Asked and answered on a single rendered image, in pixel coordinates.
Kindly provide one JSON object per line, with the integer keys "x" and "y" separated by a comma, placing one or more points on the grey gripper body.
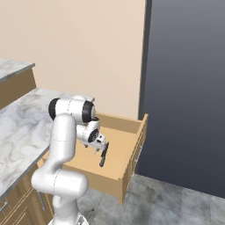
{"x": 105, "y": 150}

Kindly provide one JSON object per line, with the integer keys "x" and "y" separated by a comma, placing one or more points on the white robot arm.
{"x": 63, "y": 140}

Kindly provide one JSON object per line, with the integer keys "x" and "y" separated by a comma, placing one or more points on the open wooden drawer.
{"x": 117, "y": 146}

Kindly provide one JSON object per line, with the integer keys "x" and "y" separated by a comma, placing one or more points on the wooden base cupboard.
{"x": 20, "y": 205}

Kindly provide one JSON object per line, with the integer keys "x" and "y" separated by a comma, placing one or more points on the dark grey tall fridge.
{"x": 184, "y": 93}

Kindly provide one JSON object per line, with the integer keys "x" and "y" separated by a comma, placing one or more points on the raised wooden cabinet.
{"x": 16, "y": 88}

